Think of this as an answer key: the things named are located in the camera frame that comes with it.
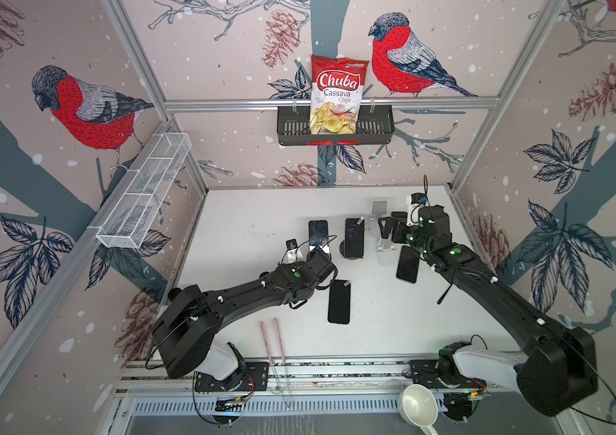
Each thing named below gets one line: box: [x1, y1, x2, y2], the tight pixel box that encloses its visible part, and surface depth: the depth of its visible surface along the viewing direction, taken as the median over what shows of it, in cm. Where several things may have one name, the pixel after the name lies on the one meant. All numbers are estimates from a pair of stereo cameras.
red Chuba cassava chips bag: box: [309, 54, 370, 136], surface depth 86 cm
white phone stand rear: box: [369, 199, 389, 230], surface depth 105 cm
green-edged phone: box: [308, 219, 329, 247], surface depth 94 cm
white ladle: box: [398, 383, 439, 435], surface depth 68 cm
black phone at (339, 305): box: [327, 279, 351, 325], surface depth 89 cm
